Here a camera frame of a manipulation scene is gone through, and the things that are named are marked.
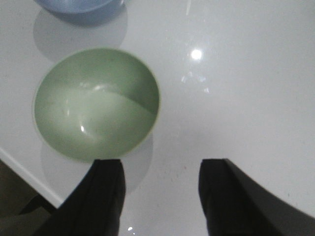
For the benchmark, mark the blue plastic bowl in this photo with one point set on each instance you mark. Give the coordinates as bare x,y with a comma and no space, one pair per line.
73,6

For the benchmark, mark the green plastic bowl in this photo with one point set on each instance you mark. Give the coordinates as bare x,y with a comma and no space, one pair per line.
98,103

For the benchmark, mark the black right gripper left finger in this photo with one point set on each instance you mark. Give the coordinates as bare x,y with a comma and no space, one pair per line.
95,205

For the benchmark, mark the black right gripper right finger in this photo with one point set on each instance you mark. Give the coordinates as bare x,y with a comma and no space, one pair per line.
236,205

